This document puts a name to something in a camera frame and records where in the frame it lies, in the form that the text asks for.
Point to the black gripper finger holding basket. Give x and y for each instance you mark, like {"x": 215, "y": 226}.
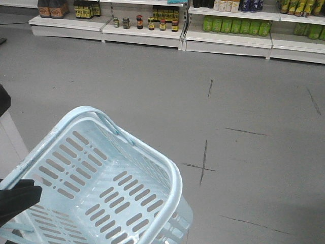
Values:
{"x": 16, "y": 200}

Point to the light blue plastic basket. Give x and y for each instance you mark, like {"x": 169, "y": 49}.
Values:
{"x": 100, "y": 184}

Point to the white chest freezer black lid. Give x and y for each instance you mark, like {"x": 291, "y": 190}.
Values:
{"x": 13, "y": 149}

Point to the white supermarket shelf unit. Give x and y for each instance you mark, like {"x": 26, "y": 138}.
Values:
{"x": 127, "y": 22}

